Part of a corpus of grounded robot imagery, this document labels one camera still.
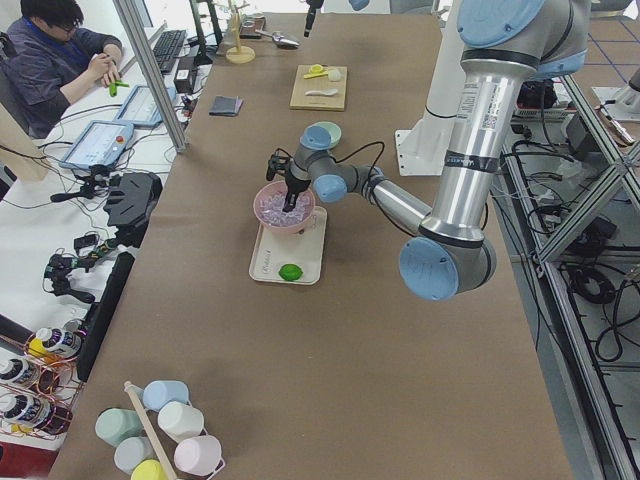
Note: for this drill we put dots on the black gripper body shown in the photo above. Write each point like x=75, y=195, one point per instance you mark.
x=311, y=15
x=294, y=187

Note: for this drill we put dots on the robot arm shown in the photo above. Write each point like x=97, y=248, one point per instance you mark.
x=506, y=43

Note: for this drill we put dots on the pile of clear ice cubes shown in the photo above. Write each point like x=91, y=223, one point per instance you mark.
x=270, y=207

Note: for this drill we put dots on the pink bowl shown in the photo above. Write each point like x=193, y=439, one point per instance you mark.
x=280, y=186

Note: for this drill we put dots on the metal ice scoop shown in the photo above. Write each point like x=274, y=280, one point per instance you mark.
x=280, y=39

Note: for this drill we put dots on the mint green bowl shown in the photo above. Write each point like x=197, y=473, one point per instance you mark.
x=334, y=131

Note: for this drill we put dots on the white ceramic spoon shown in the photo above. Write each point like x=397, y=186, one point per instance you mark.
x=322, y=93

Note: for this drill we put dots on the cream rabbit serving tray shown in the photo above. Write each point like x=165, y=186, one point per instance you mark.
x=273, y=250

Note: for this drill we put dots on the green lime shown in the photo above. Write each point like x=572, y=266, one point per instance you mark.
x=290, y=272

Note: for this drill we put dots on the yellow plastic knife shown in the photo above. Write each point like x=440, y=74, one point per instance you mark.
x=315, y=75

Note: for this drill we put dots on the dark tray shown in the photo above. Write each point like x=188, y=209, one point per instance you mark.
x=251, y=28

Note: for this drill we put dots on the wooden mug tree stand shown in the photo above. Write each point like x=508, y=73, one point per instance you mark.
x=238, y=53

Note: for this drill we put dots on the wooden cutting board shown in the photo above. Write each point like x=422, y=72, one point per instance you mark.
x=319, y=88

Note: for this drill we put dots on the grey folded cloth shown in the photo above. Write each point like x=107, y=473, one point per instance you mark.
x=226, y=106

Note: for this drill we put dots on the black keyboard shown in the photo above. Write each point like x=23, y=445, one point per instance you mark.
x=167, y=48

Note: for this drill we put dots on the far teach pendant tablet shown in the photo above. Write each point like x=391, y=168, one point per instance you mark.
x=139, y=109

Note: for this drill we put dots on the teach pendant tablet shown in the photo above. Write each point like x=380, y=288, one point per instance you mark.
x=139, y=109
x=100, y=143

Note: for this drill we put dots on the near teach pendant tablet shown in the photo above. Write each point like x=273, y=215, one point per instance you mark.
x=100, y=143

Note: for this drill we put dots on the light blue cup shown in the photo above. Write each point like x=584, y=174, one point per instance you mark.
x=158, y=393

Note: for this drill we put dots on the white cup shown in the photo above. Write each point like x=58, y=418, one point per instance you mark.
x=180, y=421

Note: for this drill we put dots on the pink cup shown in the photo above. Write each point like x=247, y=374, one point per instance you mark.
x=200, y=455

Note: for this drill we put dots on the seated person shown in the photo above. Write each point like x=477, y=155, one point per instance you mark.
x=57, y=61

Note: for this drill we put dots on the mint green cup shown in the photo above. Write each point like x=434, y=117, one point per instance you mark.
x=115, y=425

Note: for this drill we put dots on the grey cup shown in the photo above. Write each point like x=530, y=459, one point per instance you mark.
x=131, y=452

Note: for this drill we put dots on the yellow cup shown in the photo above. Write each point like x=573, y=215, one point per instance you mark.
x=149, y=469

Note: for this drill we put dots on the white bottle middle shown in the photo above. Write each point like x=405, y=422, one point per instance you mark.
x=20, y=372

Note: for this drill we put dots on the white bottle near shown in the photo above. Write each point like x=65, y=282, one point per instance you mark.
x=25, y=410

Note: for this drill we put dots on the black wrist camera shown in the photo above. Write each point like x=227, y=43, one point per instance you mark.
x=279, y=163

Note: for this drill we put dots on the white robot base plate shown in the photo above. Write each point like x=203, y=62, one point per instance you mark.
x=416, y=153

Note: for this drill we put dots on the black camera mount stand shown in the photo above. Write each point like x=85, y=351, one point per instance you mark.
x=131, y=199

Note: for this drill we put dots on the aluminium frame post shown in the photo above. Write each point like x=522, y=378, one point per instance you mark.
x=132, y=23

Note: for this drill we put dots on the wooden rack handle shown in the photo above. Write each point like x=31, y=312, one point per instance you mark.
x=130, y=389

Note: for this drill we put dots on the copper wire bottle basket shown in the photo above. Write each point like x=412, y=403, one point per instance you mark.
x=58, y=384

